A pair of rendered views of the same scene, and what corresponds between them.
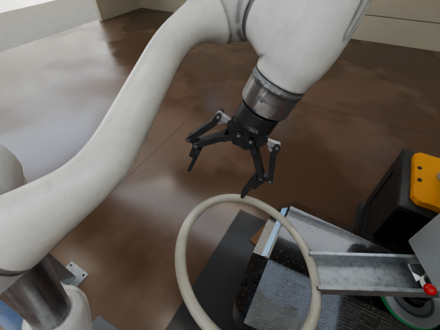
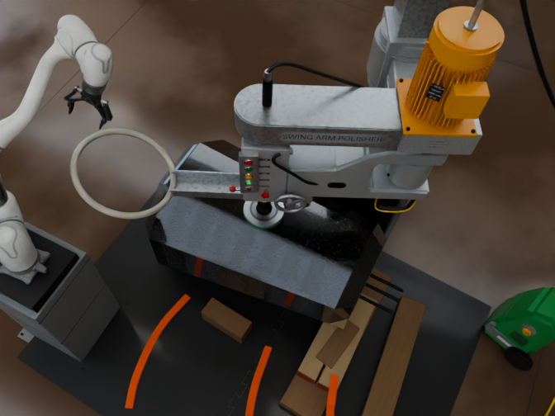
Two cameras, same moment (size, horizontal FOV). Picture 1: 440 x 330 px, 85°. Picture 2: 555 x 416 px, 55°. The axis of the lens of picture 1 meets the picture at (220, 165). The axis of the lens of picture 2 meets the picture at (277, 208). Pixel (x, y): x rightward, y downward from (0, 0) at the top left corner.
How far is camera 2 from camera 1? 1.89 m
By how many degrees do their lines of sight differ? 14
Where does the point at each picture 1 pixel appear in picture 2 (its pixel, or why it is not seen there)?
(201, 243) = (136, 190)
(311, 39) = (92, 73)
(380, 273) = (221, 185)
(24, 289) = not seen: outside the picture
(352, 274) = (201, 186)
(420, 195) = not seen: hidden behind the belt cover
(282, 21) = (83, 65)
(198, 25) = (58, 56)
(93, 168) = (22, 115)
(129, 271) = (53, 216)
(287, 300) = (181, 218)
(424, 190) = not seen: hidden behind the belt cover
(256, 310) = (158, 227)
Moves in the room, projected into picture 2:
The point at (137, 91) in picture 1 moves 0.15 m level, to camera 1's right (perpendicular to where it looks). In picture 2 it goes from (35, 87) to (75, 88)
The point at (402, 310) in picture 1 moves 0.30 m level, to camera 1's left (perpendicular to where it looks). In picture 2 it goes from (251, 216) to (193, 215)
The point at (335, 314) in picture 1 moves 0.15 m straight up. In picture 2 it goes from (213, 225) to (211, 211)
